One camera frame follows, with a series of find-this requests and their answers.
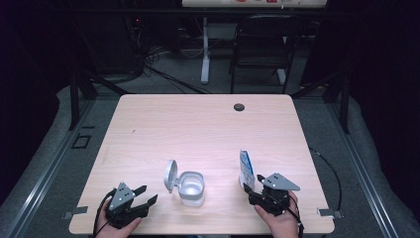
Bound black cable beside table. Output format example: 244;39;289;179
308;147;343;212

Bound hand-held gripper cable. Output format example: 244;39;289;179
92;188;117;237
265;192;305;238

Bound grey metal table bracket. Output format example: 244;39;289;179
62;205;89;220
317;207;345;220

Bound black metal stand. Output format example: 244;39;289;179
290;70;351;135
67;65;133;132

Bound white desk leg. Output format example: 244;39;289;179
200;17;211;84

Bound right hand-held gripper cable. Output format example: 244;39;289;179
265;192;305;238

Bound black floor cables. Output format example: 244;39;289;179
125;16;212;94

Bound person's left hand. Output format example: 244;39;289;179
95;199;143;238

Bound aluminium floor rail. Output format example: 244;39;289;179
3;98;97;238
326;102;400;238

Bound black folding chair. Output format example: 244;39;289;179
229;13;306;94

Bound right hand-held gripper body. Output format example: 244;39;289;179
249;172;301;216

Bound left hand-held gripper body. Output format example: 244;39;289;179
104;181;150;230

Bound person's right hand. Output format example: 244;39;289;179
254;190;300;238

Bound left hand-held gripper cable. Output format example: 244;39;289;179
92;188;117;237

